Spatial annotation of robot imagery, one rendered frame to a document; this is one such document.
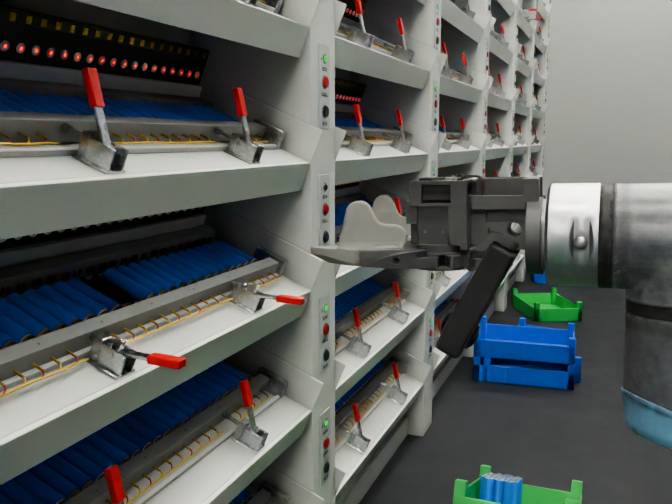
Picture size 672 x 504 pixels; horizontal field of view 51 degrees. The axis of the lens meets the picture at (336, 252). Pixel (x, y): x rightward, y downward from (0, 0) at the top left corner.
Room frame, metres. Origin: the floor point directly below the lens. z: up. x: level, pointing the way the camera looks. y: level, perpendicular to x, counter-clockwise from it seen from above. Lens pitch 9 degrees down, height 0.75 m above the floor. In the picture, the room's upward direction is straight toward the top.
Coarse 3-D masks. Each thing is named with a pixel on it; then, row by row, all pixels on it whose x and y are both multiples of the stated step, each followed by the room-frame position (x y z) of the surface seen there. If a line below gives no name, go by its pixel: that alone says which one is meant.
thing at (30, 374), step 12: (180, 312) 0.79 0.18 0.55; (192, 312) 0.81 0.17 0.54; (120, 336) 0.69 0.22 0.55; (132, 336) 0.71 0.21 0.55; (84, 348) 0.64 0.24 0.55; (60, 360) 0.61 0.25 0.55; (72, 360) 0.62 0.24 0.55; (24, 372) 0.57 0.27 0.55; (36, 372) 0.58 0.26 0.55; (12, 384) 0.56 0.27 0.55
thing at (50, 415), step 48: (96, 240) 0.83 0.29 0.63; (240, 240) 1.07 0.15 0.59; (288, 288) 1.00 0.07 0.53; (192, 336) 0.76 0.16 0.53; (240, 336) 0.84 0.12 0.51; (48, 384) 0.58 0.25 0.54; (96, 384) 0.61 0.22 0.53; (144, 384) 0.66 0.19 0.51; (0, 432) 0.50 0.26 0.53; (48, 432) 0.54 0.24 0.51; (0, 480) 0.50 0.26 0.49
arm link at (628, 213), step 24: (600, 192) 0.58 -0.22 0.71; (624, 192) 0.57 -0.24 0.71; (648, 192) 0.56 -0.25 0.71; (600, 216) 0.56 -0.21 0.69; (624, 216) 0.55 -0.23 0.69; (648, 216) 0.55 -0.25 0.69; (600, 240) 0.56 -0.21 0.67; (624, 240) 0.55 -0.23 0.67; (648, 240) 0.54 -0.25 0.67; (600, 264) 0.56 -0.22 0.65; (624, 264) 0.55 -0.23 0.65; (648, 264) 0.55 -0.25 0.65; (624, 288) 0.58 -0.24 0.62; (648, 288) 0.55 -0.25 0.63
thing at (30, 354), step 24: (264, 264) 0.99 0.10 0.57; (192, 288) 0.82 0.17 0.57; (216, 288) 0.86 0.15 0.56; (120, 312) 0.70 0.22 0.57; (144, 312) 0.72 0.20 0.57; (168, 312) 0.77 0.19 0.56; (48, 336) 0.61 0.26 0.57; (72, 336) 0.62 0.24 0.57; (144, 336) 0.70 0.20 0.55; (0, 360) 0.55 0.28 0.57; (24, 360) 0.57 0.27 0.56; (48, 360) 0.60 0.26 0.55; (0, 384) 0.54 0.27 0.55; (24, 384) 0.55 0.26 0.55
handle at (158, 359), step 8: (120, 344) 0.63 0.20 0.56; (120, 352) 0.63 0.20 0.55; (128, 352) 0.63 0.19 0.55; (136, 352) 0.63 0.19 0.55; (144, 360) 0.62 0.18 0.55; (152, 360) 0.62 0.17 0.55; (160, 360) 0.61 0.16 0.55; (168, 360) 0.61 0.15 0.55; (176, 360) 0.61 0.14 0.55; (184, 360) 0.61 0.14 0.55; (176, 368) 0.61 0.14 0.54
